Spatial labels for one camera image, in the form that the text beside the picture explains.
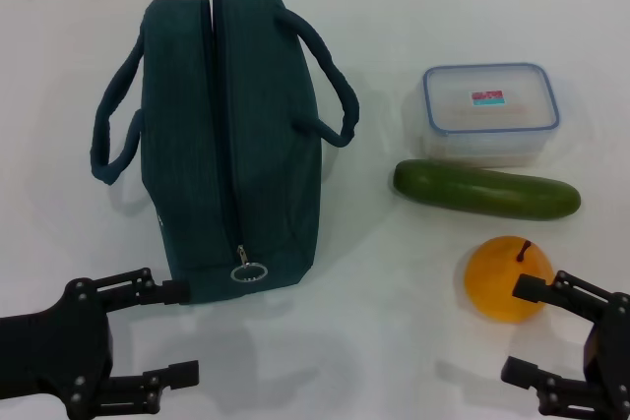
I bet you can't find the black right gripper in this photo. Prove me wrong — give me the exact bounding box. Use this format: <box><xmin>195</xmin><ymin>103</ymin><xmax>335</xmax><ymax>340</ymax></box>
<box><xmin>500</xmin><ymin>270</ymin><xmax>630</xmax><ymax>420</ymax></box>

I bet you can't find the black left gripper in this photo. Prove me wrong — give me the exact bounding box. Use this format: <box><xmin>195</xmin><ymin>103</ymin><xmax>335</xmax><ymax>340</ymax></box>
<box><xmin>0</xmin><ymin>267</ymin><xmax>201</xmax><ymax>420</ymax></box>

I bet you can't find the orange yellow pear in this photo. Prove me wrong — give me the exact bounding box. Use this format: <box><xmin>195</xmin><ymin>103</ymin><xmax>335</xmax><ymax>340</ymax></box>
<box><xmin>464</xmin><ymin>236</ymin><xmax>556</xmax><ymax>325</ymax></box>

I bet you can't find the green cucumber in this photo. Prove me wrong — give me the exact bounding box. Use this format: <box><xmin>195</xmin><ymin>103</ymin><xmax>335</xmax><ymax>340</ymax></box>
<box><xmin>392</xmin><ymin>158</ymin><xmax>583</xmax><ymax>221</ymax></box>

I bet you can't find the dark teal insulated lunch bag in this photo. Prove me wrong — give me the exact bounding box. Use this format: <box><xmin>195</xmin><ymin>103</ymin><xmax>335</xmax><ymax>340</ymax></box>
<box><xmin>90</xmin><ymin>0</ymin><xmax>360</xmax><ymax>306</ymax></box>

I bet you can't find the clear container with blue lid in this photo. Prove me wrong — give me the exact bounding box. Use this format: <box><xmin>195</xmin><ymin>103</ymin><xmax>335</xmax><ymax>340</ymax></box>
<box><xmin>411</xmin><ymin>62</ymin><xmax>562</xmax><ymax>168</ymax></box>

